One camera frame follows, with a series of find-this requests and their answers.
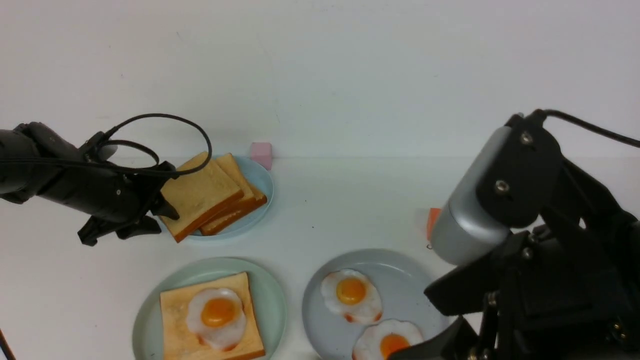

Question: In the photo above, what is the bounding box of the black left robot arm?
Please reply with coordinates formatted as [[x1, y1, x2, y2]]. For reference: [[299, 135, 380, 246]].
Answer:
[[1, 121, 179, 247]]

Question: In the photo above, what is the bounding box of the toast slice bottom of stack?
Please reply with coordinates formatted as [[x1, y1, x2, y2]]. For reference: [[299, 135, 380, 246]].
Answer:
[[199, 182, 268, 236]]

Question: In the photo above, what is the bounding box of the light blue plate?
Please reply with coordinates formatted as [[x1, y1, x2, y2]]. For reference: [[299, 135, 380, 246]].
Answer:
[[158, 155, 274, 240]]

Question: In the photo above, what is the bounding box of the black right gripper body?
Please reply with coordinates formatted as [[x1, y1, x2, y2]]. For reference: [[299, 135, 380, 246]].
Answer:
[[390, 159, 639, 360]]

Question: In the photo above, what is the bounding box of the orange foam cube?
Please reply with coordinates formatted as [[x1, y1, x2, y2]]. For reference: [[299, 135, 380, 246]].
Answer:
[[425, 207, 442, 243]]

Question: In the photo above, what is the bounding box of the pink foam cube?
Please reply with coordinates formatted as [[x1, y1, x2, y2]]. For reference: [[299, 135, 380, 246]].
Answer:
[[250, 142, 274, 171]]

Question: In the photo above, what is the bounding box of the fried egg on plate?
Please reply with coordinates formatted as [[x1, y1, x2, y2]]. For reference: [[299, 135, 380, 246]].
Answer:
[[351, 319, 425, 360], [320, 268, 384, 325]]

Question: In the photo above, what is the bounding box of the fried egg lower on plate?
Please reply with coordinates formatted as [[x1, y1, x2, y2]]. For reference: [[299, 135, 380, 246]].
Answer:
[[351, 319, 425, 360]]

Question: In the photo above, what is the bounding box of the fried egg upper on plate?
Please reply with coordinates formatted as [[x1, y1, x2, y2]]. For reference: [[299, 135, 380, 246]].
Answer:
[[320, 268, 384, 325]]

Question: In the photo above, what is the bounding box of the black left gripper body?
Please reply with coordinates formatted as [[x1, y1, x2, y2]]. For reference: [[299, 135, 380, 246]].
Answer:
[[60, 161, 177, 247]]

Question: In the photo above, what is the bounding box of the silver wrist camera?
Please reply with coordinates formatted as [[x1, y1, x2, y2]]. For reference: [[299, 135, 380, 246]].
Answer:
[[78, 131, 118, 163], [430, 109, 563, 266]]

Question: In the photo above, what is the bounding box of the toast slice for sandwich base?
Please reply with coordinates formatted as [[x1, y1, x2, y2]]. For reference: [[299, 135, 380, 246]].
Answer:
[[160, 272, 266, 360]]

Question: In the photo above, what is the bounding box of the fried egg moved to sandwich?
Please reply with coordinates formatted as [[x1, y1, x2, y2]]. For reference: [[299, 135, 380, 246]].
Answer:
[[185, 288, 247, 353]]

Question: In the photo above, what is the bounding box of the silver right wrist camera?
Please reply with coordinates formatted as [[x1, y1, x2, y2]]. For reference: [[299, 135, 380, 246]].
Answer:
[[430, 109, 563, 266]]

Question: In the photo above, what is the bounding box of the toast slice for sandwich top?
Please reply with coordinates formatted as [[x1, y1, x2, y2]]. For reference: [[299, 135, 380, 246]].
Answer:
[[159, 159, 244, 243]]

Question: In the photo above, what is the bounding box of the pale green plate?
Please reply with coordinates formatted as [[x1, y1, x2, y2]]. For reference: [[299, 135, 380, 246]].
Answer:
[[131, 257, 288, 360]]

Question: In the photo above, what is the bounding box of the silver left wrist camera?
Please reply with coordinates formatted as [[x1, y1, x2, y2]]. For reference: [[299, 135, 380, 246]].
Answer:
[[78, 131, 118, 163]]

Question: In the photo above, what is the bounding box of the black right camera cable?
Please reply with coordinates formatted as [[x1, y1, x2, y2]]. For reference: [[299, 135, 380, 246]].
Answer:
[[530, 108, 640, 149]]

